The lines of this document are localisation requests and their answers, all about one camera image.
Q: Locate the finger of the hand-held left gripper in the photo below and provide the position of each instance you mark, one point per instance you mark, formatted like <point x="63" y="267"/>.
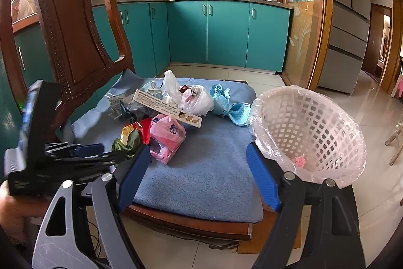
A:
<point x="91" y="149"/>
<point x="104" y="158"/>

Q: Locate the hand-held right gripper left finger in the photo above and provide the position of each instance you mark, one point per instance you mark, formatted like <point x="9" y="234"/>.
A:
<point x="132" y="173"/>

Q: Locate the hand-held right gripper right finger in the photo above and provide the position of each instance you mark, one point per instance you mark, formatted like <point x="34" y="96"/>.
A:
<point x="263" y="174"/>

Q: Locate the grey printed packaging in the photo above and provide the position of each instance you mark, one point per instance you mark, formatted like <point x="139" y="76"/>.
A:
<point x="118" y="103"/>

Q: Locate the white basket with plastic liner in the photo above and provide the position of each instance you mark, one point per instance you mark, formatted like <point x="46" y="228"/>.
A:
<point x="314" y="130"/>

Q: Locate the long white paper box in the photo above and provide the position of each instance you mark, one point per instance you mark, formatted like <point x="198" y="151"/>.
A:
<point x="157" y="103"/>

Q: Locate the white plastic bag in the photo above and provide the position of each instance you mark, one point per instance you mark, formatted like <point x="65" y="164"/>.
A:
<point x="196" y="102"/>

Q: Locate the person's left hand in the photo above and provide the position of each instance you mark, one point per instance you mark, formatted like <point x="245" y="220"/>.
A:
<point x="22" y="209"/>

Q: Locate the red snack packet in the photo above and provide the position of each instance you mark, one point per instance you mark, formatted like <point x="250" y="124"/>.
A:
<point x="144" y="130"/>

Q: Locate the black plastic bag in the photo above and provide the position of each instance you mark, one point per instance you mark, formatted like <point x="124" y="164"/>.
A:
<point x="138" y="113"/>

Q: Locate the blue seat cushion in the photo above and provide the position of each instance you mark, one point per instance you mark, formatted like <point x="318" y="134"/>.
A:
<point x="204" y="162"/>

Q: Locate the light blue crumpled paper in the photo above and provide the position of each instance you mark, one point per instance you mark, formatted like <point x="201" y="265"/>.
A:
<point x="241" y="114"/>

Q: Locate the light blue cloth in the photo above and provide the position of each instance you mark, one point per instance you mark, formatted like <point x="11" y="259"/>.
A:
<point x="220" y="97"/>

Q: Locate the carved wooden chair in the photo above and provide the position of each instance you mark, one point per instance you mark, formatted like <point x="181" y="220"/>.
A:
<point x="63" y="4"/>

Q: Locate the teal lower kitchen cabinets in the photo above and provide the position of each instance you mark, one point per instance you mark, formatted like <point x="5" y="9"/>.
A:
<point x="226" y="35"/>

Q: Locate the wooden framed glass door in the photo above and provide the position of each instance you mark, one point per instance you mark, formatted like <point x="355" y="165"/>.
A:
<point x="302" y="20"/>

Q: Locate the grey refrigerator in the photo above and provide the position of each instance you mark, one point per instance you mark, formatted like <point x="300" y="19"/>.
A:
<point x="346" y="35"/>

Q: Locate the pink hanging cloth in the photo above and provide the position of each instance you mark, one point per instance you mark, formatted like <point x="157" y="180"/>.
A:
<point x="400" y="84"/>

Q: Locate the brown wooden door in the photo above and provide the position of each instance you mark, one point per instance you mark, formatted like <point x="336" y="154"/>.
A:
<point x="376" y="39"/>

